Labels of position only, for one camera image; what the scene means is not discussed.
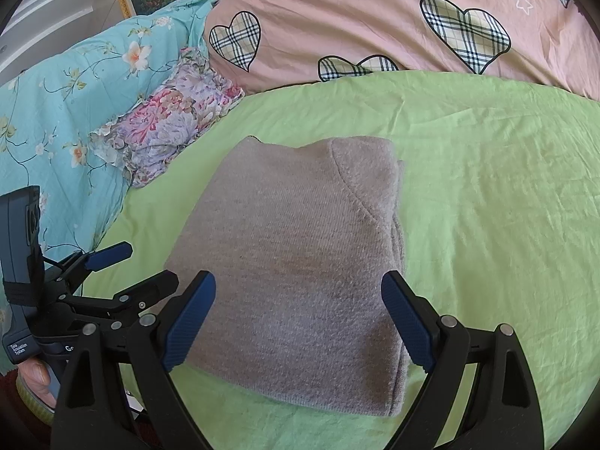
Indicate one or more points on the pink quilt with plaid hearts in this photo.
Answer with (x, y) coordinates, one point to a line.
(351, 18)

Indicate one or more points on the floral ruffled pillow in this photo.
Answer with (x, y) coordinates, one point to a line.
(164, 117)

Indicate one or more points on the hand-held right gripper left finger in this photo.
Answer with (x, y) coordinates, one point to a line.
(190, 318)

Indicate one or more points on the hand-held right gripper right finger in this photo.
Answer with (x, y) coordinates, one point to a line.
(408, 318)

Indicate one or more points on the person's left hand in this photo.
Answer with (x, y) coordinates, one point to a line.
(37, 379)

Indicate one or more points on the beige knit sweater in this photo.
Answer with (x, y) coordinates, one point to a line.
(290, 267)

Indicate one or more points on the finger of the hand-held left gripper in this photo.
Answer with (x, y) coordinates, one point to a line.
(150, 286)
(110, 255)

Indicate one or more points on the green bed sheet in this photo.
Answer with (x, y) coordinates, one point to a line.
(492, 197)

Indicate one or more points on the turquoise floral blanket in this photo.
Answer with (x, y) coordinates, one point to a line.
(70, 103)

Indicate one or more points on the person's left forearm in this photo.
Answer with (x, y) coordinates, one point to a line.
(14, 398)

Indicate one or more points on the white panelled door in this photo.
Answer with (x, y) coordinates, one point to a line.
(47, 4)

